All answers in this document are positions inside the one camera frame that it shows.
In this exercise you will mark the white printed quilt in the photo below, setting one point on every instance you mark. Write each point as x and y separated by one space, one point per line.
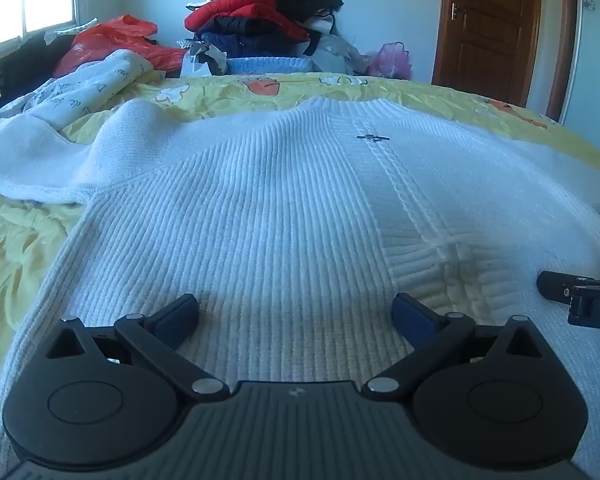
90 85

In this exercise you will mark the light blue knit cloth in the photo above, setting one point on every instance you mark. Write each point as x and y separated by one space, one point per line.
270 66

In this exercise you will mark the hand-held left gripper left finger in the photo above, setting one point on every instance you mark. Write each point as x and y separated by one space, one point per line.
180 312

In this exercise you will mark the white plastic bag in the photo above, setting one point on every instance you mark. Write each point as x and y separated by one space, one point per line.
200 62

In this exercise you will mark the white knit sweater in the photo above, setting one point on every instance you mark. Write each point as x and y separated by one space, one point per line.
280 210

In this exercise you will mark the pink plastic bag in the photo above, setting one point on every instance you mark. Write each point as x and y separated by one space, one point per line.
390 60

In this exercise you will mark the brown wooden door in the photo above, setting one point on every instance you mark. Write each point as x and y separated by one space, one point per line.
490 20

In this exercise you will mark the yellow carrot-print bedsheet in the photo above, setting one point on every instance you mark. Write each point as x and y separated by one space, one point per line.
10 260

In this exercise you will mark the red plastic bag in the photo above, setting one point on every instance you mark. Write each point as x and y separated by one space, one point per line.
110 35

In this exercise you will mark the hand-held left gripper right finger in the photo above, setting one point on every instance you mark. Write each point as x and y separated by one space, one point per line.
411 312

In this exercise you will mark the spotted white cloth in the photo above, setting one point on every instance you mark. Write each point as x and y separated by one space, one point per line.
77 27

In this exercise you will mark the red puffer jacket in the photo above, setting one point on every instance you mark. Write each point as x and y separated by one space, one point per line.
240 7

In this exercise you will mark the navy jacket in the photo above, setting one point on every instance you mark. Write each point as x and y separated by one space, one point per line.
250 40

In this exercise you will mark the grey garment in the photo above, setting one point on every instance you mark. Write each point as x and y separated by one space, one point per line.
332 55

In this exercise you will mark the flower wall sticker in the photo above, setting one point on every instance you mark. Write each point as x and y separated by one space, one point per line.
589 3

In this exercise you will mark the black clothes heap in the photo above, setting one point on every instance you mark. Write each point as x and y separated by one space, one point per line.
25 60

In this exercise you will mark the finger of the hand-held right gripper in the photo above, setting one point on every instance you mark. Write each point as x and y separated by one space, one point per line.
555 286

